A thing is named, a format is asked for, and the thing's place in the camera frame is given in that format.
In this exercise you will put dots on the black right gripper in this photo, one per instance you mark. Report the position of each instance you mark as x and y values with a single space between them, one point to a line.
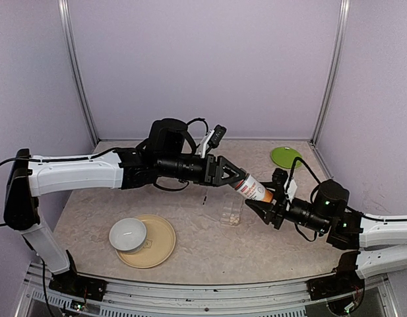
272 211

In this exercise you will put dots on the orange pill bottle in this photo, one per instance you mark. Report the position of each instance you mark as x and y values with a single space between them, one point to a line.
251 188

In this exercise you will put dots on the aluminium front rail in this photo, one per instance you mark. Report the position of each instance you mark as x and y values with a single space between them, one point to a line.
121 297

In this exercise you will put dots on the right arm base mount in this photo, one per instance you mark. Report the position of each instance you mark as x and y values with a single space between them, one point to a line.
343 280

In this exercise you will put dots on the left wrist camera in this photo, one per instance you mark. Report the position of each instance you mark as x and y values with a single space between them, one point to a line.
211 141

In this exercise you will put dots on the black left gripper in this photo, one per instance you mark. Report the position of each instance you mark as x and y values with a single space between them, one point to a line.
214 170

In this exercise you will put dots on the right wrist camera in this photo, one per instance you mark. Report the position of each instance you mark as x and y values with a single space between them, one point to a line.
283 185

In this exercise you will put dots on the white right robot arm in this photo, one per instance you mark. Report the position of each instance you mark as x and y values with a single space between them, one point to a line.
371 244

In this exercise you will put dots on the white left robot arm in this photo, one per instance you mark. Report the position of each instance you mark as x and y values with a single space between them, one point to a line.
168 151

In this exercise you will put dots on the beige round plate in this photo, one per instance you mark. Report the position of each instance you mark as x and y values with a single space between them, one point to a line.
158 247

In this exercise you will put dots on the white ceramic bowl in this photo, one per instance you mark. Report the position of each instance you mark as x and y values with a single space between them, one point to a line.
128 235

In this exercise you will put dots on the green plastic plate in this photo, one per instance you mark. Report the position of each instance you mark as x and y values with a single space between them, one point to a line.
284 156

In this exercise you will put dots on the aluminium corner post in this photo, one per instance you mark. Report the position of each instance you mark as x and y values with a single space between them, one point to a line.
65 17
333 70

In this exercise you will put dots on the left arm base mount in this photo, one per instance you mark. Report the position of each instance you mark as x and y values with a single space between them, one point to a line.
71 283

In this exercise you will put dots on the right aluminium corner post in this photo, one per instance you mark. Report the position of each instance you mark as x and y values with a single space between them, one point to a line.
333 70

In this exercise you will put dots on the clear plastic pill organizer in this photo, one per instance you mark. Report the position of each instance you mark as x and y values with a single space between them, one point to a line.
224 208

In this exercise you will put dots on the left aluminium corner post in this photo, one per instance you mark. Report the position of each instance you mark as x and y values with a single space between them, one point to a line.
65 17

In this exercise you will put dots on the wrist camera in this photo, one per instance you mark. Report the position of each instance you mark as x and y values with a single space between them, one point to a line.
211 141
283 185

